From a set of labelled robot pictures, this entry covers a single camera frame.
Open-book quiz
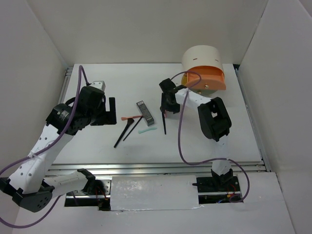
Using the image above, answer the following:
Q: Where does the grey makeup box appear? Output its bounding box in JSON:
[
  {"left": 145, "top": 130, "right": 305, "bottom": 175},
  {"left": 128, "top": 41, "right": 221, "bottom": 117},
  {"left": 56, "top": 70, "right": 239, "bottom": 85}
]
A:
[{"left": 136, "top": 101, "right": 155, "bottom": 126}]

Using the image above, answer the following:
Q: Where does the mint green makeup spatula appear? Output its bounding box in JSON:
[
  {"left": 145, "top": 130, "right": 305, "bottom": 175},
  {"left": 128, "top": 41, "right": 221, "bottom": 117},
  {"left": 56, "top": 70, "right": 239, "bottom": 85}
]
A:
[{"left": 138, "top": 127, "right": 157, "bottom": 134}]

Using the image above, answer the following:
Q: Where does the round cream drawer organizer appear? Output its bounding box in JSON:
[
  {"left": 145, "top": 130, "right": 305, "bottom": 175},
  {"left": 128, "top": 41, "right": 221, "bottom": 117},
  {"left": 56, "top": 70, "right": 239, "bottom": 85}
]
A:
[{"left": 181, "top": 45, "right": 226, "bottom": 93}]

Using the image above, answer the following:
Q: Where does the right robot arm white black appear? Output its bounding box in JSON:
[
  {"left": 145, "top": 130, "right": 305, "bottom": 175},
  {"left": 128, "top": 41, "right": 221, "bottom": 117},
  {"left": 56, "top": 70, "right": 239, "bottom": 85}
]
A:
[{"left": 159, "top": 78, "right": 233, "bottom": 191}]

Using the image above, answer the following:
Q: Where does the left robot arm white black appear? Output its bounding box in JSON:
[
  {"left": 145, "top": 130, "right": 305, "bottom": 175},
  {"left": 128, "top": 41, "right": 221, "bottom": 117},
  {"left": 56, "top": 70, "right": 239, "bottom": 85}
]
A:
[{"left": 0, "top": 81, "right": 117, "bottom": 213}]

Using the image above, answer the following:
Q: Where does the black round makeup brush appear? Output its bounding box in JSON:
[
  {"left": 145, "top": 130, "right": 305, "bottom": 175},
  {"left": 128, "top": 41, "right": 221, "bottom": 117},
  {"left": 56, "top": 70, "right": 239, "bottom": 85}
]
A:
[{"left": 161, "top": 111, "right": 167, "bottom": 135}]

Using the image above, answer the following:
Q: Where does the salmon makeup spatula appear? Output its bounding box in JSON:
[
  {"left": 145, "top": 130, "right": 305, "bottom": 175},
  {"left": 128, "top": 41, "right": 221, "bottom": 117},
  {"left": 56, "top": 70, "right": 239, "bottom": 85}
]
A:
[{"left": 121, "top": 115, "right": 142, "bottom": 121}]

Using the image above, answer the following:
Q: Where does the black fan makeup brush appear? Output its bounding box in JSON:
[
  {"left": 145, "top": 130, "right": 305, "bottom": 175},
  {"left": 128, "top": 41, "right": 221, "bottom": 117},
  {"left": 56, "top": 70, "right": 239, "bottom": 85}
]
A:
[{"left": 114, "top": 118, "right": 134, "bottom": 148}]

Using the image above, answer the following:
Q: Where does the thin black makeup brush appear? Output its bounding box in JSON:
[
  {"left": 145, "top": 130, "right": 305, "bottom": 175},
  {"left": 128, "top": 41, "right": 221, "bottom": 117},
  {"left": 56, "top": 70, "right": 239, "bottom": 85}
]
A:
[{"left": 123, "top": 116, "right": 143, "bottom": 141}]

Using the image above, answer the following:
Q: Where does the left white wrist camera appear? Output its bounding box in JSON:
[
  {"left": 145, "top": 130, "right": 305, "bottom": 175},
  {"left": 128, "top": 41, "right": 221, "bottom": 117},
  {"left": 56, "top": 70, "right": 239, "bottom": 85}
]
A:
[{"left": 90, "top": 80, "right": 106, "bottom": 92}]

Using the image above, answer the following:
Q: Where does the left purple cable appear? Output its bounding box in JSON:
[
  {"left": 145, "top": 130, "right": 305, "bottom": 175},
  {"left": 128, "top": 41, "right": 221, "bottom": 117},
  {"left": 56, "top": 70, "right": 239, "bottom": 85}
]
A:
[{"left": 0, "top": 65, "right": 91, "bottom": 229}]

